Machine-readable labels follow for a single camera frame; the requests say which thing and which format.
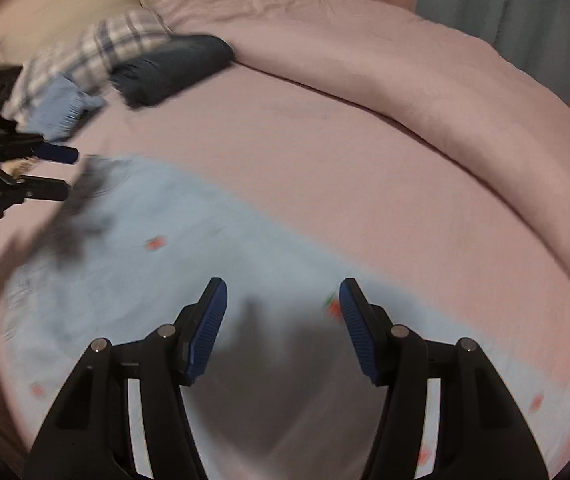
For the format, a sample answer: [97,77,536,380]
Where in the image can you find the light blue strawberry pants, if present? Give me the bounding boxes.
[0,153,570,480]

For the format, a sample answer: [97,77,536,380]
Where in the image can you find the small light blue shorts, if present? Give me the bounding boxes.
[22,74,106,143]

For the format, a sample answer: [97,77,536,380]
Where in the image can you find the plaid pillow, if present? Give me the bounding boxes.
[1,9,170,127]

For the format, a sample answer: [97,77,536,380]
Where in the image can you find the folded dark blue jeans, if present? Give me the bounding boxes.
[110,35,235,110]

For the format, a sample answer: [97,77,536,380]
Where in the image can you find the pink bed sheet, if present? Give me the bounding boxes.
[0,62,570,480]

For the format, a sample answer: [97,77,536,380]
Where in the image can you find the pink duvet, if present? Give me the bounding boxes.
[148,0,570,273]

